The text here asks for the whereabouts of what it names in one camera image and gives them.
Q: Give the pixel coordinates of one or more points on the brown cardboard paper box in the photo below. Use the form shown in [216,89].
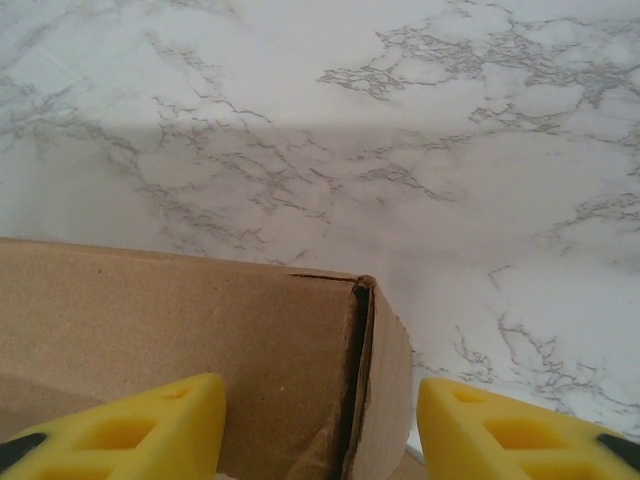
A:
[175,320]

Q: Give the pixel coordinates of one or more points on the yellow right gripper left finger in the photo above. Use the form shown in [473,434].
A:
[190,450]

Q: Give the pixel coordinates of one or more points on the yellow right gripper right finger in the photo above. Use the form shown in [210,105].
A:
[450,440]

